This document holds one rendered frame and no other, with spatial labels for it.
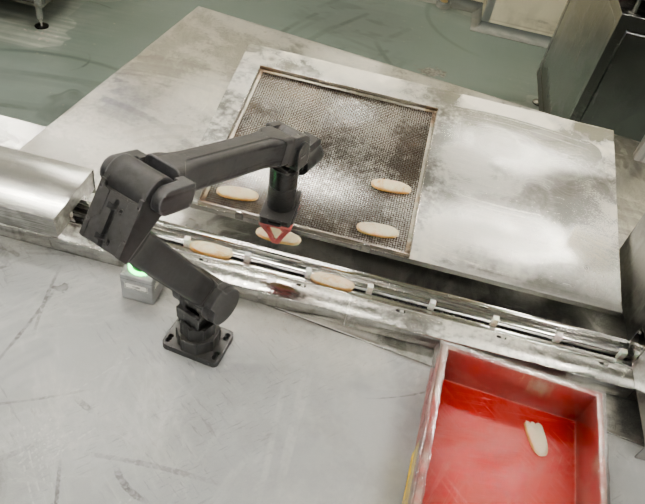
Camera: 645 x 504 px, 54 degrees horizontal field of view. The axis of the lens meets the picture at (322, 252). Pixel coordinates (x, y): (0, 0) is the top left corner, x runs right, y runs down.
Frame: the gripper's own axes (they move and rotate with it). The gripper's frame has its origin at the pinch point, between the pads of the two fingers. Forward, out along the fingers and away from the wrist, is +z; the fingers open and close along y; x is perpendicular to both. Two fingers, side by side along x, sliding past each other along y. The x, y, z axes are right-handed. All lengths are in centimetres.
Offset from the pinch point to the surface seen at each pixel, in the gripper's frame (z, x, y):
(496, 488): 11, -52, -38
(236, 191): 3.6, 13.4, 13.4
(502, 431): 11, -53, -26
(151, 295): 7.8, 21.5, -18.0
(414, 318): 7.9, -32.6, -7.0
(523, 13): 89, -87, 336
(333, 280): 8.1, -13.8, -2.0
